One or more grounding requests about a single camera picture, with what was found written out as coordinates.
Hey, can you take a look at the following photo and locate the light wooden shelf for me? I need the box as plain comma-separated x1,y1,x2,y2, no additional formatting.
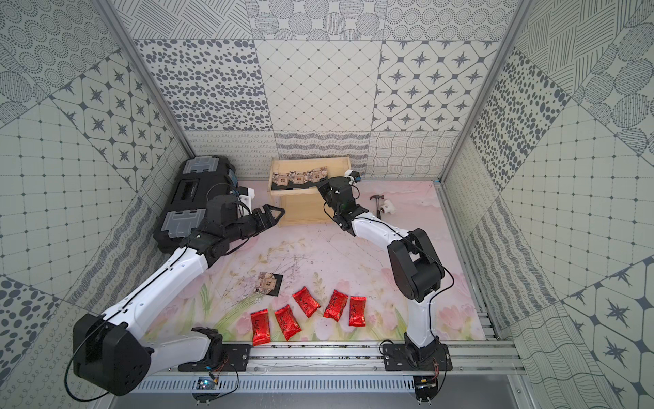
267,157,351,227

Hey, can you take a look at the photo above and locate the white pipe fitting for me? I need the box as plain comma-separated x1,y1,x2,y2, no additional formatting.
381,199,397,214

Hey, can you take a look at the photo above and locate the black handled hammer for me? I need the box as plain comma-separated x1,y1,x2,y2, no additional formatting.
370,194,385,219

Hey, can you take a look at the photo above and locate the black plastic toolbox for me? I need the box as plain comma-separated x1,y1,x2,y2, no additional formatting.
153,155,238,254

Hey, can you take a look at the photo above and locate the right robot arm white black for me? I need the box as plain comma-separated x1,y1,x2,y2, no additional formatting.
317,172,447,361

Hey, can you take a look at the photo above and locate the black tea bag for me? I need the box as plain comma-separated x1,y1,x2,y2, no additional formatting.
289,171,310,189
271,173,292,190
307,167,328,184
255,272,284,297

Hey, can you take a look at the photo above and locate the left green circuit board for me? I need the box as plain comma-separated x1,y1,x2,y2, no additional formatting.
197,377,216,390

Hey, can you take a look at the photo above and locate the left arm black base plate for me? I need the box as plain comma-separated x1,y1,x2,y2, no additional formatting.
177,344,252,373

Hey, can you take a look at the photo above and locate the red tea bag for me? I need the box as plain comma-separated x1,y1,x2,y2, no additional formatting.
324,290,349,322
250,309,272,346
293,286,320,318
349,297,366,327
274,305,301,341

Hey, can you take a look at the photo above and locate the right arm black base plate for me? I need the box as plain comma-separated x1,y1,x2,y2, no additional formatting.
379,342,453,372

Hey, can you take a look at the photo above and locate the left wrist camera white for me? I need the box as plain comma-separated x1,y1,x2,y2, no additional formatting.
238,186,255,213

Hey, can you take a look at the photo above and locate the right black circuit board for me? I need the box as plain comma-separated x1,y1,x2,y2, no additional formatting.
413,376,439,404

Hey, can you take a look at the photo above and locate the aluminium mounting rail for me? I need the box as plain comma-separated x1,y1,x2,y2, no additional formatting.
103,340,527,378

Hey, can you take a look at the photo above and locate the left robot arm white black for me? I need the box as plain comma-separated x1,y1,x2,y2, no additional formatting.
65,194,285,396

